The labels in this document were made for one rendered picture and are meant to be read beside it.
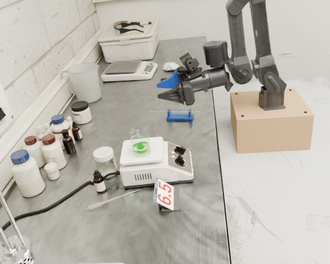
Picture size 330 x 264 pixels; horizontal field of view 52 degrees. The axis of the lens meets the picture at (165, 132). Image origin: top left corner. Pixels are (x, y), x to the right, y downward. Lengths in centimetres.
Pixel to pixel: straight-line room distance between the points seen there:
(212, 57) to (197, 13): 129
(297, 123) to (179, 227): 46
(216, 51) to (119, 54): 106
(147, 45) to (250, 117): 103
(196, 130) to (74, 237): 55
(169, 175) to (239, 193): 19
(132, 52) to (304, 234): 141
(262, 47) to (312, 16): 139
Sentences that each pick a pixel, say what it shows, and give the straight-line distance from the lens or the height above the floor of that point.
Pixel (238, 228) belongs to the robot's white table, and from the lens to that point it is 84.
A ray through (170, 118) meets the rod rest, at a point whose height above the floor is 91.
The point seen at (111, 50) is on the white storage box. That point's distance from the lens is 197.
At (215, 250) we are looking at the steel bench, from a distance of 80.
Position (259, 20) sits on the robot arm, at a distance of 99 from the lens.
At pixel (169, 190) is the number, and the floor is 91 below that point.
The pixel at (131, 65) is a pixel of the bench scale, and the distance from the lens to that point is 177.
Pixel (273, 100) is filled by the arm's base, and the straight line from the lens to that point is 106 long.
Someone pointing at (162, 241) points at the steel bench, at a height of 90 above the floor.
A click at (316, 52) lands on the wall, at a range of 245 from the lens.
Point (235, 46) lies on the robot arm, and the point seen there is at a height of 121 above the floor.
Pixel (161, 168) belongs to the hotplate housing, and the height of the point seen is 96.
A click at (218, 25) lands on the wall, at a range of 228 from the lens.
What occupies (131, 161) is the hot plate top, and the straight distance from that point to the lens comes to 93.
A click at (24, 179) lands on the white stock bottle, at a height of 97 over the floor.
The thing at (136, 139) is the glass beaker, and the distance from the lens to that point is 90.
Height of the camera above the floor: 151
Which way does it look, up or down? 30 degrees down
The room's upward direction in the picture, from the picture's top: 8 degrees counter-clockwise
